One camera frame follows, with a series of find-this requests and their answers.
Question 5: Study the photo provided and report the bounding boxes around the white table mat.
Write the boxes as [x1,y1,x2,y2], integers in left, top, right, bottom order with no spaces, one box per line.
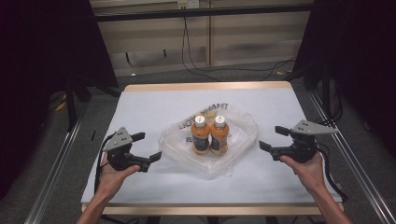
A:
[80,87,344,206]

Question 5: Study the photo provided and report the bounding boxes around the orange drink bottle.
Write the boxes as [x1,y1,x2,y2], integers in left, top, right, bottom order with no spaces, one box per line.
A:
[191,115,211,156]
[209,115,231,157]

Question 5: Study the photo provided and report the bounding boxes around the right hand-held gripper cable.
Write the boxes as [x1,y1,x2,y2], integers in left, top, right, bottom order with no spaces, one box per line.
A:
[317,144,349,203]

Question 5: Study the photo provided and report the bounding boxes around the hand-held gripper cable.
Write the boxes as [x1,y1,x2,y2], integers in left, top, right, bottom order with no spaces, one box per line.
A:
[93,133,117,194]
[317,144,349,203]

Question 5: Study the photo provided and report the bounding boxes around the black hanging wall cables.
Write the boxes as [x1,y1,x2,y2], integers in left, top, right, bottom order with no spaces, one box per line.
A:
[180,17,297,82]

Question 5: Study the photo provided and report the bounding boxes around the left hand-held gripper cable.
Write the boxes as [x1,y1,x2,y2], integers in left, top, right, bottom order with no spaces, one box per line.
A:
[93,133,117,194]

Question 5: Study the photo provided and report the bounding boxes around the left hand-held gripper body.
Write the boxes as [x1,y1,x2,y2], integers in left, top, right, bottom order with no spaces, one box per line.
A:
[103,126,152,173]

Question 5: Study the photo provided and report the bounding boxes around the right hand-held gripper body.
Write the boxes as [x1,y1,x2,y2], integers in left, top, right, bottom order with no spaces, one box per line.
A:
[269,119,339,164]

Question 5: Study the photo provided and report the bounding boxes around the clear plastic bag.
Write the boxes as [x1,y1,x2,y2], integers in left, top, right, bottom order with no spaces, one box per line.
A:
[157,103,260,180]

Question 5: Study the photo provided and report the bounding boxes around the metal floor rail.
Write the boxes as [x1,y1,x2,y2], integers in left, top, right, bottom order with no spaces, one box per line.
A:
[307,90,396,224]
[23,105,89,224]

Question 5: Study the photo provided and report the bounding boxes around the black curtain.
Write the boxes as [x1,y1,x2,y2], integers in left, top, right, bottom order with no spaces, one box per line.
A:
[0,0,120,200]
[292,0,396,150]

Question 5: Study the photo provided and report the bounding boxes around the black metal stand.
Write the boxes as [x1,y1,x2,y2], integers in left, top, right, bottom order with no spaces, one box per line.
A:
[64,77,94,133]
[303,62,344,130]

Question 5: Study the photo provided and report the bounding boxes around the person's right hand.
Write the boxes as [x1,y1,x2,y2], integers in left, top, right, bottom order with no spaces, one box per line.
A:
[279,151,328,195]

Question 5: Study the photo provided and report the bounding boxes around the person's left hand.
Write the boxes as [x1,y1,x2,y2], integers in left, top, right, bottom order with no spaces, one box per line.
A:
[98,152,142,200]

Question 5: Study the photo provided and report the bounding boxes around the wall power socket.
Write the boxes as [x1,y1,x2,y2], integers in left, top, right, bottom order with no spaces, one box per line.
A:
[177,0,200,9]

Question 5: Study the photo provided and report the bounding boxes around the black horizontal bar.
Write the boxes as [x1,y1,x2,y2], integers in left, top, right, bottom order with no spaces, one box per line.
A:
[92,3,314,22]

